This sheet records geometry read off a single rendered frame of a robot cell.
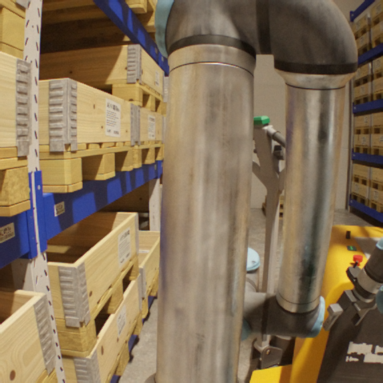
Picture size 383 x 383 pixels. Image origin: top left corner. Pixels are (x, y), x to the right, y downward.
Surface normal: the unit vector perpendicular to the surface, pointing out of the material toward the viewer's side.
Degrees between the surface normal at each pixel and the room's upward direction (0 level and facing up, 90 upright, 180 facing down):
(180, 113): 81
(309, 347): 90
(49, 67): 90
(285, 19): 115
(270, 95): 90
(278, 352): 90
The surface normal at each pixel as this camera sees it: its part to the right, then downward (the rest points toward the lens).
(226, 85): 0.29, 0.01
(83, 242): -0.08, 0.16
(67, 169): 0.66, 0.12
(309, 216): -0.30, 0.50
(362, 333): -0.32, 0.15
